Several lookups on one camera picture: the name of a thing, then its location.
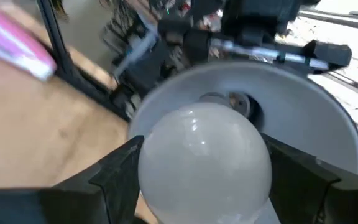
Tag black gooseneck desk lamp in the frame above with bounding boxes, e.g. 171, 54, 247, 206
127, 60, 358, 179

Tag black metal table frame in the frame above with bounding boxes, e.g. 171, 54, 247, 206
37, 0, 133, 123

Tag pink sticky note pad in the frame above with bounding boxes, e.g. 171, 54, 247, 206
0, 0, 58, 82

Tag white frosted lightbulb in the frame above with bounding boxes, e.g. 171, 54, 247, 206
137, 101, 282, 224

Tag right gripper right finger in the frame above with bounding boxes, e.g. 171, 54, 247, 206
261, 133, 358, 224

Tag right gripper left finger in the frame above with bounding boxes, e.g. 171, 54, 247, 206
0, 135, 145, 224

